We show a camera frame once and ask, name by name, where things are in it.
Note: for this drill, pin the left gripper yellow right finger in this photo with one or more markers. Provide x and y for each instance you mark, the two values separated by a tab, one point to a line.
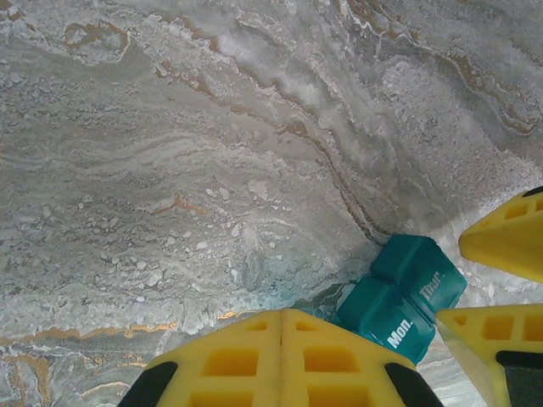
339	377

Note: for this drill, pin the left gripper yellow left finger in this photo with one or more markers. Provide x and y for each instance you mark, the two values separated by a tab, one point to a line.
229	373

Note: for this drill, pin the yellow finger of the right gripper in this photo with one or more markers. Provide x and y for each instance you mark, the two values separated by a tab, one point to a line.
500	335
513	237

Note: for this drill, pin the teal weekly pill organizer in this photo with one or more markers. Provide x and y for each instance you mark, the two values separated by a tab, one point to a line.
403	288

